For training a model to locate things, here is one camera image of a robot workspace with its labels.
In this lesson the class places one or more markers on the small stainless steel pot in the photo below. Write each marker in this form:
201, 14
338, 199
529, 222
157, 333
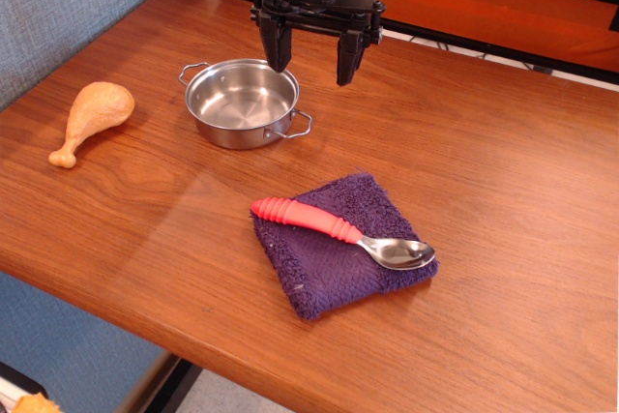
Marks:
243, 104

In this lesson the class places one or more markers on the red handled metal spoon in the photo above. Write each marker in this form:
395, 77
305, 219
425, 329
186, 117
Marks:
390, 253

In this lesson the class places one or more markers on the plastic toy chicken drumstick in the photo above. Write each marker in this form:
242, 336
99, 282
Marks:
97, 107

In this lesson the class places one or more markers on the purple folded cloth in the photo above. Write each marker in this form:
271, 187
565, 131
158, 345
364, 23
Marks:
319, 273

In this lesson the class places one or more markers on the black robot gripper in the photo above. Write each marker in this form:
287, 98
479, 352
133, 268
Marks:
359, 20

